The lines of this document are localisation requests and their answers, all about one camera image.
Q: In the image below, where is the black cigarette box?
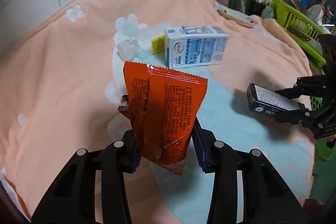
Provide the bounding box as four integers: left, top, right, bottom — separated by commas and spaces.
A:
247, 83, 305, 116

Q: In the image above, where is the orange snack packet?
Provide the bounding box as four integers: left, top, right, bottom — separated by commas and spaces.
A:
118, 61, 208, 175

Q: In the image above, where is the green perforated trash basket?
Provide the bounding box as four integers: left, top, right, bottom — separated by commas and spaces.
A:
310, 97, 335, 162

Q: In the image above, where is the cleaver knife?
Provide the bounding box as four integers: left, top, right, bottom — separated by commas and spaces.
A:
289, 26, 322, 54

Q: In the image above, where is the green dish rack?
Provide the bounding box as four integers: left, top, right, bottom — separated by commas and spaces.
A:
272, 0, 326, 68

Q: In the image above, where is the steel bowl in rack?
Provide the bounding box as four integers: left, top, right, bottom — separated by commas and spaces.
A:
282, 0, 308, 16

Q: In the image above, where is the white ceramic dish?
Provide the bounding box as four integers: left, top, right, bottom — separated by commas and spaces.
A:
218, 7, 258, 28

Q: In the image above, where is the peach floral towel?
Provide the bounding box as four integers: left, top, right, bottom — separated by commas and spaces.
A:
1, 0, 314, 216

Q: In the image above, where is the blue white milk carton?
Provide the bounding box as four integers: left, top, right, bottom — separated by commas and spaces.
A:
165, 26, 229, 69

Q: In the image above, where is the small clear plastic bottle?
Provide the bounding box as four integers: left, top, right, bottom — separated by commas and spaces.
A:
117, 35, 165, 61

